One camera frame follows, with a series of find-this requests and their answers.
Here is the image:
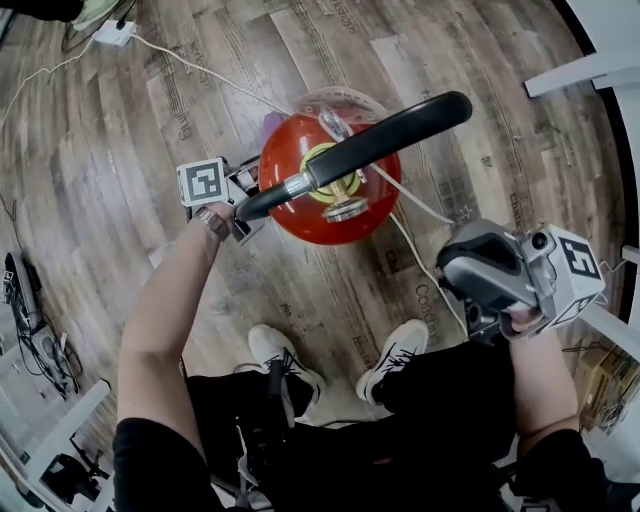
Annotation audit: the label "person's black trousers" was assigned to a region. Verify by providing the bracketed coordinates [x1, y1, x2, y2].
[185, 338, 517, 512]

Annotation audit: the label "cardboard box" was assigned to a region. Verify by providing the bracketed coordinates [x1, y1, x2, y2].
[574, 344, 640, 434]

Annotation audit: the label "red fire extinguisher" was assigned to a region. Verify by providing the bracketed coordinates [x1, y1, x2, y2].
[234, 85, 474, 246]

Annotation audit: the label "person's black shirt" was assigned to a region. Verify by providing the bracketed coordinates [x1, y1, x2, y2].
[112, 417, 611, 512]

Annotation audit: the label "person's right shoe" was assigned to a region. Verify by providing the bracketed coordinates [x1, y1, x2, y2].
[355, 318, 430, 407]

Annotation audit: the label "black office chair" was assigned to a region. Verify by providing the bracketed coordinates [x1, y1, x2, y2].
[39, 434, 114, 506]

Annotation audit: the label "purple cloth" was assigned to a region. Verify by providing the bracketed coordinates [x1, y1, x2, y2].
[263, 112, 289, 146]

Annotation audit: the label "small white power strip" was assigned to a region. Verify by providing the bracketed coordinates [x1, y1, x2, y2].
[93, 18, 137, 49]

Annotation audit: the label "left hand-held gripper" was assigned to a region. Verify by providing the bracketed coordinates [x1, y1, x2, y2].
[176, 155, 271, 246]

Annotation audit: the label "grey device with cables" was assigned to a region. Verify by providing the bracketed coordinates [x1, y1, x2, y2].
[14, 319, 82, 399]

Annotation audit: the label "metal wristwatch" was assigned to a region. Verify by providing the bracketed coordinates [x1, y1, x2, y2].
[192, 206, 234, 241]

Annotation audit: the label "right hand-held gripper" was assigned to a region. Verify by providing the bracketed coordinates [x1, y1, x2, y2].
[436, 219, 606, 347]

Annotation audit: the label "person's shoe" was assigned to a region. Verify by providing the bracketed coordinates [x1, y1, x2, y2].
[248, 323, 327, 407]
[355, 318, 430, 407]

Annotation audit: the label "black waist harness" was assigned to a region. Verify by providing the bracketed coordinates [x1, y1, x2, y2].
[234, 358, 311, 512]

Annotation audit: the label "person's right forearm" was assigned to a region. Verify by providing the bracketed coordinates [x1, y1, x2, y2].
[508, 322, 584, 449]

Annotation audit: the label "person's right hand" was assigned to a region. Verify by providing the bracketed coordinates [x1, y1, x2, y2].
[499, 308, 545, 339]

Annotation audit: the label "black oval tray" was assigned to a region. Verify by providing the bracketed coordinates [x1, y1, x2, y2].
[0, 251, 41, 331]

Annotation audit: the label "white power cable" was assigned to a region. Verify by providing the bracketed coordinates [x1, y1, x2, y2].
[130, 34, 471, 336]
[0, 35, 99, 126]

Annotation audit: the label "person's left shoe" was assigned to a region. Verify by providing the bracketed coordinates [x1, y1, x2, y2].
[248, 323, 327, 407]

